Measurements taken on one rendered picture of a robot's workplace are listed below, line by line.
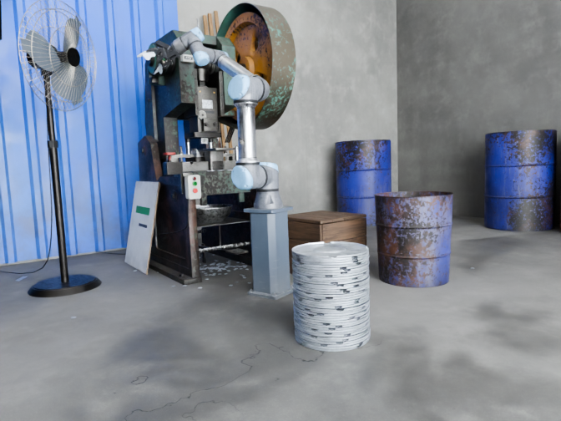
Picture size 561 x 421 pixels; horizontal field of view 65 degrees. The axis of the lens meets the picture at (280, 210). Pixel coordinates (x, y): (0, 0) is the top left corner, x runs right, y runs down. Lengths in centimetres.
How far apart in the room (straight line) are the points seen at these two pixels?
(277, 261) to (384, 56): 412
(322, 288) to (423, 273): 96
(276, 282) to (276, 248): 17
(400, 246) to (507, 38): 333
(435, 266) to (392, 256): 22
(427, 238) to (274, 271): 81
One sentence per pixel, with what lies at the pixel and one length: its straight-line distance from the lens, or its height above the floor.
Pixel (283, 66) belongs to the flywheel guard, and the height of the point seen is 127.
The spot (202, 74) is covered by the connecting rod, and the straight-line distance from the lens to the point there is 297.
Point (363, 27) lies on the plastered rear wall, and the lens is 575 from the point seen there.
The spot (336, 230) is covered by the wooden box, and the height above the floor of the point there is 28.
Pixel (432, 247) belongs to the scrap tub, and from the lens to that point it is 243.
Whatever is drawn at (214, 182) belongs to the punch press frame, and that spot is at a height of 57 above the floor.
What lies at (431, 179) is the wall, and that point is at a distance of 567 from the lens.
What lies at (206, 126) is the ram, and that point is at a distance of 286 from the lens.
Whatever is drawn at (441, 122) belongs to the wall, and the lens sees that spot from 560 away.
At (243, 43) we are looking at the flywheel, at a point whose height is 151.
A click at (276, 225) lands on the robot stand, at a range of 221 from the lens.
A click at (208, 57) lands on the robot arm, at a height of 123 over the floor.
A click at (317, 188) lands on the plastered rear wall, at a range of 501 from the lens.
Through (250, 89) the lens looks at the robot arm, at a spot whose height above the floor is 102.
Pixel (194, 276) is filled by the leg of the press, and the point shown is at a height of 3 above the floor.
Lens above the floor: 67
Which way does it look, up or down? 6 degrees down
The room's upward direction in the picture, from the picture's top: 2 degrees counter-clockwise
